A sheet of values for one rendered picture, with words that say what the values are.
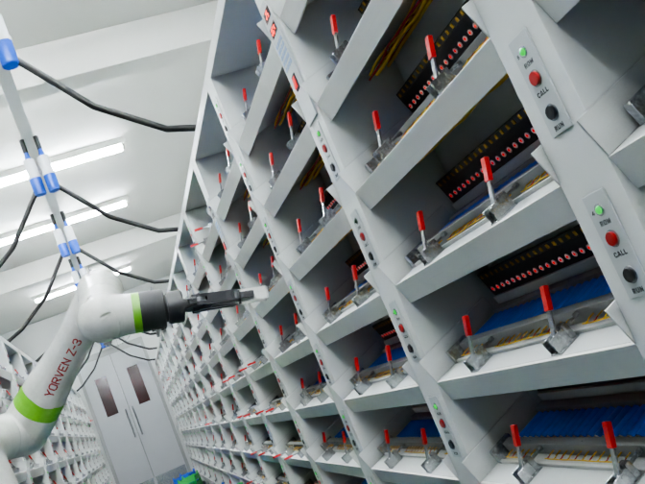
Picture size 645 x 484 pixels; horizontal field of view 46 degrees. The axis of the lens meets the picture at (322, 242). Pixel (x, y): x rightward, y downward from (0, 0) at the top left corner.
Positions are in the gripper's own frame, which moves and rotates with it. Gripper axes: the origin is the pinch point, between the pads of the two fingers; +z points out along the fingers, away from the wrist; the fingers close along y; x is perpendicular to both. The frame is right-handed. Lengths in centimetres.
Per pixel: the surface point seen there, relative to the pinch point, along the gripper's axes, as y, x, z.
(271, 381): -170, -14, 30
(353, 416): -30, -33, 27
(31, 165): -220, 120, -66
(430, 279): 54, -11, 22
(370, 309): 19.1, -10.1, 21.6
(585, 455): 69, -43, 34
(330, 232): 14.6, 9.1, 17.5
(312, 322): -30.0, -5.3, 20.3
